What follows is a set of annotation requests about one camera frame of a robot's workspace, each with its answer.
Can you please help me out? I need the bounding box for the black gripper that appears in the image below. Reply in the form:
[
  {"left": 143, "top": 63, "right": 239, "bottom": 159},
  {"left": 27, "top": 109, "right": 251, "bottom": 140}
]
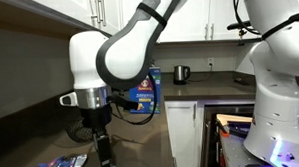
[{"left": 79, "top": 105, "right": 114, "bottom": 167}]

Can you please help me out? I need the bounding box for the blue and white sachet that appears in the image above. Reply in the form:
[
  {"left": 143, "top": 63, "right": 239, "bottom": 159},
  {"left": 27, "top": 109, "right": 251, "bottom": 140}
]
[{"left": 70, "top": 153, "right": 88, "bottom": 167}]

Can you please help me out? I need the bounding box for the blue snack carton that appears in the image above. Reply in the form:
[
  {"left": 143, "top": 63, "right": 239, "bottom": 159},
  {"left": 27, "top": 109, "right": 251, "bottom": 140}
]
[{"left": 127, "top": 66, "right": 164, "bottom": 115}]

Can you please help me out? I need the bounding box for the white lower cabinet door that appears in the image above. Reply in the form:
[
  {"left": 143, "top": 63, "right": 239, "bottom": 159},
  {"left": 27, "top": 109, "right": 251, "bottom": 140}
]
[{"left": 164, "top": 100, "right": 200, "bottom": 167}]

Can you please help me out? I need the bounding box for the white cabinet door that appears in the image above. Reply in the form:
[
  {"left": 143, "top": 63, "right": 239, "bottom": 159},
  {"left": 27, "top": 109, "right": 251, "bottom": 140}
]
[
  {"left": 164, "top": 100, "right": 200, "bottom": 167},
  {"left": 156, "top": 0, "right": 212, "bottom": 44},
  {"left": 209, "top": 0, "right": 256, "bottom": 42}
]

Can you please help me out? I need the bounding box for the steel electric kettle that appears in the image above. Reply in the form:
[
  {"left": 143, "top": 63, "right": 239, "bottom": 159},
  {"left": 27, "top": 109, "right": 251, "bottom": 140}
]
[{"left": 172, "top": 64, "right": 192, "bottom": 87}]

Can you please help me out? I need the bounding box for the orange clamp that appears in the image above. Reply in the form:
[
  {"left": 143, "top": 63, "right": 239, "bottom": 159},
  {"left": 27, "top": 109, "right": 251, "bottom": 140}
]
[{"left": 218, "top": 122, "right": 230, "bottom": 139}]

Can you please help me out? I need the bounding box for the perforated metal robot table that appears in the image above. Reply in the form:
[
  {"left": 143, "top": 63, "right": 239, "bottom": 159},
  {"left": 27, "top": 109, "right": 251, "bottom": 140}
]
[{"left": 218, "top": 133, "right": 261, "bottom": 167}]

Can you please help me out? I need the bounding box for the light wooden board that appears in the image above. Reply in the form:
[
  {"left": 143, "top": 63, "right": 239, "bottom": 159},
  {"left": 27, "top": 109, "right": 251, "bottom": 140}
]
[{"left": 216, "top": 112, "right": 254, "bottom": 127}]

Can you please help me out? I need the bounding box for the dark blue object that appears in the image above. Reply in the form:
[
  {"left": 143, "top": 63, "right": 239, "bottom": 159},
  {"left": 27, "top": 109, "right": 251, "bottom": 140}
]
[{"left": 227, "top": 120, "right": 252, "bottom": 137}]

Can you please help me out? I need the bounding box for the white upper cabinet row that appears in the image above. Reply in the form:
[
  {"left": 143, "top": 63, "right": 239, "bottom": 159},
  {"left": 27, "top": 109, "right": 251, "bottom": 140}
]
[{"left": 0, "top": 0, "right": 125, "bottom": 47}]

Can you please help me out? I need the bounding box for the small black object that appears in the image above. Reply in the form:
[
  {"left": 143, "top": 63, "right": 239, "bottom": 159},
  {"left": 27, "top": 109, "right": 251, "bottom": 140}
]
[{"left": 233, "top": 76, "right": 251, "bottom": 87}]

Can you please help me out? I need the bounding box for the white upper cabinet door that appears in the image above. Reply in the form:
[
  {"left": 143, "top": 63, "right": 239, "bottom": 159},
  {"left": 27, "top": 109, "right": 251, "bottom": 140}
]
[
  {"left": 209, "top": 0, "right": 256, "bottom": 42},
  {"left": 156, "top": 0, "right": 212, "bottom": 44}
]

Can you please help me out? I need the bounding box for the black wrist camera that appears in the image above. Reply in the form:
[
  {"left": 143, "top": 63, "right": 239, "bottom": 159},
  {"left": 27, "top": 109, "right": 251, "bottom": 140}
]
[{"left": 110, "top": 92, "right": 140, "bottom": 113}]

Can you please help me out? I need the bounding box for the silver lower cabinet handle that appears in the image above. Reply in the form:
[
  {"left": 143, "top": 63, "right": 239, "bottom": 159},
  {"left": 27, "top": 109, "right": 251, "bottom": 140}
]
[{"left": 191, "top": 103, "right": 198, "bottom": 121}]

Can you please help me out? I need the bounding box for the silver cabinet handle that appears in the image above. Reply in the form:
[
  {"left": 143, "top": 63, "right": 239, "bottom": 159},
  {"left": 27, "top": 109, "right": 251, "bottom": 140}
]
[
  {"left": 209, "top": 22, "right": 215, "bottom": 41},
  {"left": 99, "top": 0, "right": 108, "bottom": 28},
  {"left": 89, "top": 0, "right": 99, "bottom": 27},
  {"left": 191, "top": 103, "right": 198, "bottom": 121},
  {"left": 203, "top": 22, "right": 210, "bottom": 42}
]

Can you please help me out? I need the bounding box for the black camera on stand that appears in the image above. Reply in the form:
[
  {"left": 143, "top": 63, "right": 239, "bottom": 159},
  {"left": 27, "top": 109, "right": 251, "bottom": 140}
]
[{"left": 225, "top": 19, "right": 256, "bottom": 47}]

